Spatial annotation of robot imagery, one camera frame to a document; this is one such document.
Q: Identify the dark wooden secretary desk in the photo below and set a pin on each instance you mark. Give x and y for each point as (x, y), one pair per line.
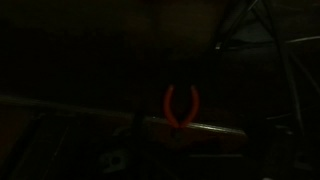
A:
(83, 82)

